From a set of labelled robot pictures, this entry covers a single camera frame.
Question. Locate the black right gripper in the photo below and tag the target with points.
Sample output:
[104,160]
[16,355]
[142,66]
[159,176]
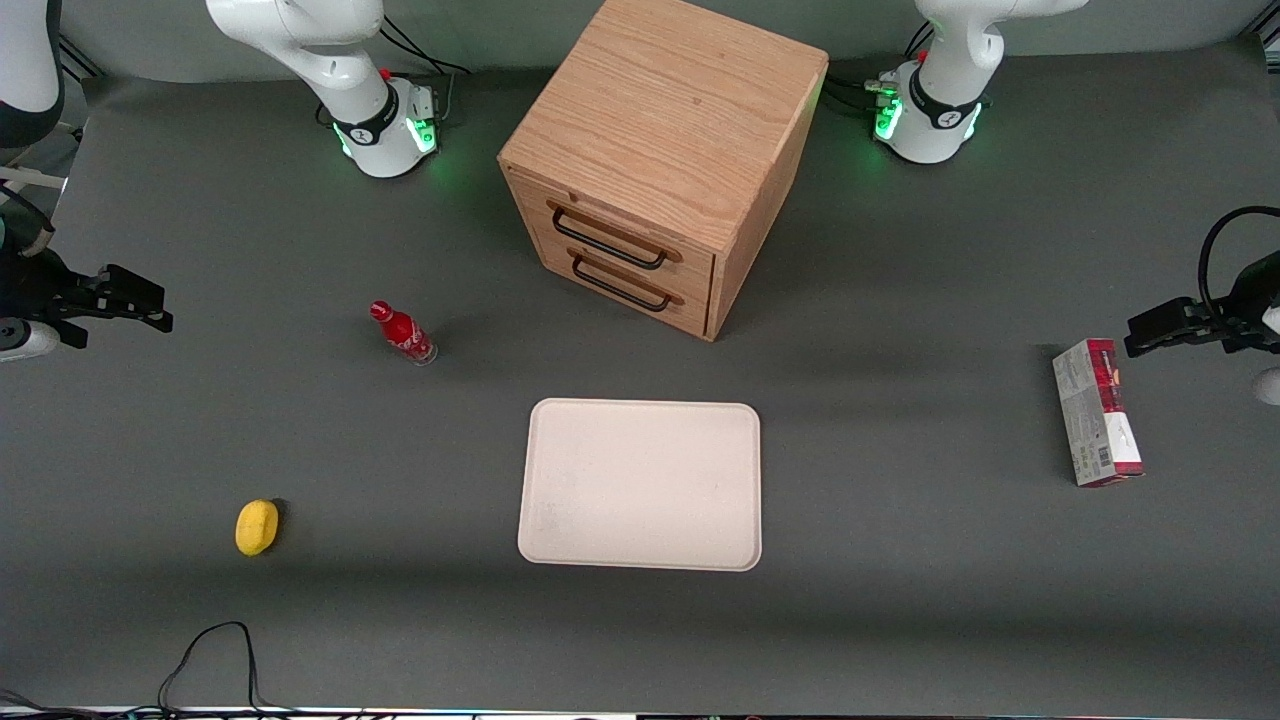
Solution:
[32,290]

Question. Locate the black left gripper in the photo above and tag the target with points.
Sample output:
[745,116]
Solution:
[1243,304]

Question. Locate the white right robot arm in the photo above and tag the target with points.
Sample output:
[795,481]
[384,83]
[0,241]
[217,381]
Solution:
[372,125]

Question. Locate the wooden two-drawer cabinet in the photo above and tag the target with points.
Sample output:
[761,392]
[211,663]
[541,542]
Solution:
[670,110]

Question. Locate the grey and red carton box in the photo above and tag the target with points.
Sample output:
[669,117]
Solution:
[1095,420]

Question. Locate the yellow lemon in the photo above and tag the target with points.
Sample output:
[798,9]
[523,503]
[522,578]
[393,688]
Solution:
[256,527]

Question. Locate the red cola bottle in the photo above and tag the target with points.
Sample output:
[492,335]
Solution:
[402,332]

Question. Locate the beige rectangular tray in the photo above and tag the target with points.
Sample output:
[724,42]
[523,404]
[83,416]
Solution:
[640,485]

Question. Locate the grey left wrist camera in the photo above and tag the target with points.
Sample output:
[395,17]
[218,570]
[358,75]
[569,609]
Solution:
[1270,386]

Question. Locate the white stand frame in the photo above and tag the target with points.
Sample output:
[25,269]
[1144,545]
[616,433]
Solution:
[30,178]

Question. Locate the aluminium frame profile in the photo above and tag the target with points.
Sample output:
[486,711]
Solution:
[82,60]
[1270,30]

